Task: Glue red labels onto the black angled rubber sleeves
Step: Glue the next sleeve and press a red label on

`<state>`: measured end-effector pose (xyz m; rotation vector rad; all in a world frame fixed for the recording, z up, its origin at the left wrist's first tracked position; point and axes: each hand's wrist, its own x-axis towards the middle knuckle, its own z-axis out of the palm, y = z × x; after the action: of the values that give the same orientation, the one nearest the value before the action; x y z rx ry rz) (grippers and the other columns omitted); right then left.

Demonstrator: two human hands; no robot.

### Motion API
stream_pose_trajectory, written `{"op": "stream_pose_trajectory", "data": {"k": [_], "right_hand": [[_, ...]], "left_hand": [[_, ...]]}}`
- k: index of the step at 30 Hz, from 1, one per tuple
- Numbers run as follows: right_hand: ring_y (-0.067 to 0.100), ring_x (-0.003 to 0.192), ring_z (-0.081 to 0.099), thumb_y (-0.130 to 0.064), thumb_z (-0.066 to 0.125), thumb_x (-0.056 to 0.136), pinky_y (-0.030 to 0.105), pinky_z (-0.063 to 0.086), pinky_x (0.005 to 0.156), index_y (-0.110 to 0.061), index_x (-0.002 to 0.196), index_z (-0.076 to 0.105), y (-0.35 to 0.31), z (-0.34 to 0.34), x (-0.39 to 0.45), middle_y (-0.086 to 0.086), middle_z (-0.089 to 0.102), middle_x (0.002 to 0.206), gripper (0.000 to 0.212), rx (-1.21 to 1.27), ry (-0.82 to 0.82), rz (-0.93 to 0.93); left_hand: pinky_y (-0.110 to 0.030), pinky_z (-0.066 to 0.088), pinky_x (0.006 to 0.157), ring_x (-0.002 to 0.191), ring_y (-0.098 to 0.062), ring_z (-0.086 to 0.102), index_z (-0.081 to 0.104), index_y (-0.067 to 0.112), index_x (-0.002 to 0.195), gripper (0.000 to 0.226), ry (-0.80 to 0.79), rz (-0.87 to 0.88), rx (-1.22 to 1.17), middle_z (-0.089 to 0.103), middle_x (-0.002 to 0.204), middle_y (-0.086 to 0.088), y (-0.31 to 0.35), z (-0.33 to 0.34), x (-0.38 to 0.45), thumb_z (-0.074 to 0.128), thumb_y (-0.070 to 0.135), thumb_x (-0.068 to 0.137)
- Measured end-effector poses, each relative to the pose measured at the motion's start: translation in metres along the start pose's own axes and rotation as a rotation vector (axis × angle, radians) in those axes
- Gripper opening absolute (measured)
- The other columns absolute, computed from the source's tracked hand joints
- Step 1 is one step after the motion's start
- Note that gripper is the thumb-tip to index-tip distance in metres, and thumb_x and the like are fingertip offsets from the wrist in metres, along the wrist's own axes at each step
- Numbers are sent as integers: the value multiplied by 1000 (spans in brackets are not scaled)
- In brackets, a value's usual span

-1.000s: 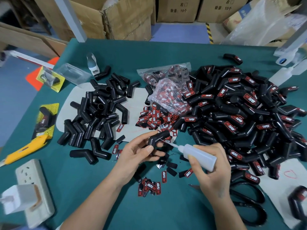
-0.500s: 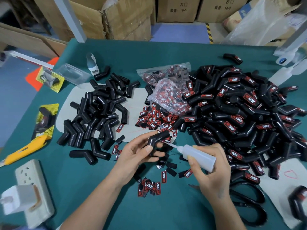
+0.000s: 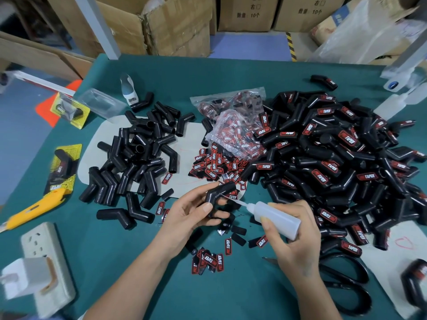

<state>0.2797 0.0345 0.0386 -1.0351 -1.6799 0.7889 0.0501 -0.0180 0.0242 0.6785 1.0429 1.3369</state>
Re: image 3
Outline person's right hand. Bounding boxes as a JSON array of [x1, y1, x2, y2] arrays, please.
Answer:
[[260, 200, 322, 281]]

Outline person's left hand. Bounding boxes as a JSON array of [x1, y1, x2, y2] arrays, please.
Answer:
[[159, 181, 231, 254]]

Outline white squeeze glue bottle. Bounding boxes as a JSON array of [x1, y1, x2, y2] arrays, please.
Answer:
[[230, 198, 302, 241]]

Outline single black elbow tube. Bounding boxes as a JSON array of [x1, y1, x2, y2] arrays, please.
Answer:
[[204, 181, 237, 218]]

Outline person's right forearm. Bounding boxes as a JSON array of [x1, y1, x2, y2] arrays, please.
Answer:
[[288, 263, 344, 320]]

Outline lone labelled elbow tube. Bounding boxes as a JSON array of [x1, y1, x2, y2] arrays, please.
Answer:
[[310, 75, 338, 92]]

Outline person's left forearm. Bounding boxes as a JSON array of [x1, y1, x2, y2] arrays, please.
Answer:
[[83, 235, 182, 320]]

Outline small cluster of stickers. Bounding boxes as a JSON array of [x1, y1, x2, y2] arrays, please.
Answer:
[[191, 247, 225, 276]]

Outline heap of red black stickers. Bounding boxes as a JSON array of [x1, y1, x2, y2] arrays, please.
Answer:
[[188, 143, 249, 201]]

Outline white paper sheet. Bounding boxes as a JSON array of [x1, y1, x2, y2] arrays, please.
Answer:
[[77, 115, 209, 199]]

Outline clear bag of stickers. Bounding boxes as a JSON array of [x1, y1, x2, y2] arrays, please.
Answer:
[[190, 87, 267, 123], [213, 110, 267, 161]]

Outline pile of plain black tubes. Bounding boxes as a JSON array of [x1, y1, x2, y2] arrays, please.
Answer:
[[79, 92, 196, 230]]

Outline black scissors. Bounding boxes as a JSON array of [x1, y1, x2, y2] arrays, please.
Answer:
[[262, 251, 373, 317]]

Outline pile of labelled black tubes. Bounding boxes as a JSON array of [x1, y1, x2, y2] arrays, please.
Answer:
[[240, 91, 427, 260]]

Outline white paper with red mark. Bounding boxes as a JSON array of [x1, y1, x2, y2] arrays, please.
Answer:
[[360, 220, 427, 319]]

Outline white and blue bottle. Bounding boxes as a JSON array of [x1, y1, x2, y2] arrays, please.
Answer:
[[120, 74, 139, 106]]

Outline yellow carded tube package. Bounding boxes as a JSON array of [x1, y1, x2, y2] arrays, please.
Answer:
[[50, 93, 91, 130], [43, 144, 83, 196]]

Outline clear plastic blister shell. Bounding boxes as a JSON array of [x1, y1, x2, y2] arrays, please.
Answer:
[[74, 88, 129, 120]]

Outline white power strip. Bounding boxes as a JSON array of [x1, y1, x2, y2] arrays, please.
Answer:
[[21, 222, 77, 319]]

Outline yellow utility knife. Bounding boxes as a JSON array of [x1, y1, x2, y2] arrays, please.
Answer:
[[0, 188, 73, 234]]

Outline translucent white plastic bottle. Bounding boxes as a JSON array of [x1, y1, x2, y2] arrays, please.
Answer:
[[374, 84, 427, 121]]

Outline white charger plug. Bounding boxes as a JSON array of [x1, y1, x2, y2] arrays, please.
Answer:
[[0, 256, 57, 300]]

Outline orange triangular sign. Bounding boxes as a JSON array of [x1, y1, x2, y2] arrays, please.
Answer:
[[35, 80, 83, 128]]

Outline open torn cardboard box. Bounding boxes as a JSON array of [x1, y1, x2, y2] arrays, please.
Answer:
[[45, 0, 215, 59]]

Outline white bottle with blue cap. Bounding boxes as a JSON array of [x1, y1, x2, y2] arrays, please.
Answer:
[[380, 63, 427, 94]]

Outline printed cardboard box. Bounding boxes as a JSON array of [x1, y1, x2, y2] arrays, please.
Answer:
[[217, 0, 279, 33], [274, 0, 347, 33]]

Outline white and red bar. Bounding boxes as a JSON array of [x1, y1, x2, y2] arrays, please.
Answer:
[[6, 70, 76, 97]]

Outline cardboard box with blue label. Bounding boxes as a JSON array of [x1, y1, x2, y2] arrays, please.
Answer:
[[310, 0, 421, 66]]

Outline large clear plastic bag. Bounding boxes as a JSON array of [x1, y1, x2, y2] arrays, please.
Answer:
[[307, 0, 419, 65]]

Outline flat wooden board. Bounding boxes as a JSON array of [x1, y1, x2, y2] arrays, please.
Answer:
[[0, 31, 96, 82]]

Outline grey metal post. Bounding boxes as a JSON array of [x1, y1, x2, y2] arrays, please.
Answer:
[[73, 0, 121, 60]]

